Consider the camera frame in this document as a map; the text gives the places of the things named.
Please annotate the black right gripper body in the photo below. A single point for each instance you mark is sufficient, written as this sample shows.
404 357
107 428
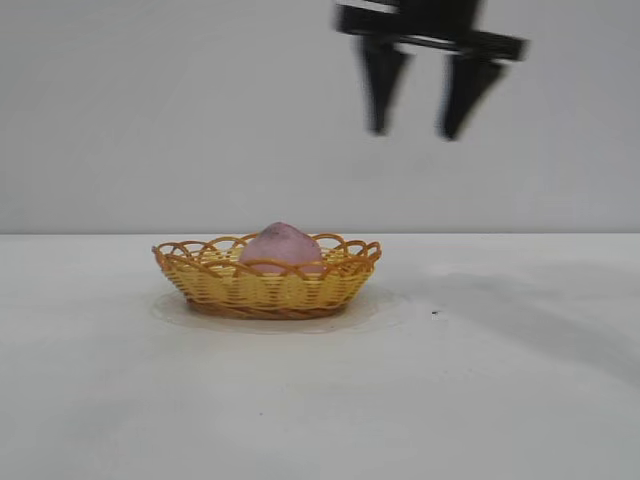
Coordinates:
415 17

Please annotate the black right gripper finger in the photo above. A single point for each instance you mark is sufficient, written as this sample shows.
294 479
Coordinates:
382 85
465 95

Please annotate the pink peach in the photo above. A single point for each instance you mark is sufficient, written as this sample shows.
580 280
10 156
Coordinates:
282 247

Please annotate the yellow woven wicker basket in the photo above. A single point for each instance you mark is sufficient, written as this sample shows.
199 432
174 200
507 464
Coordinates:
270 292

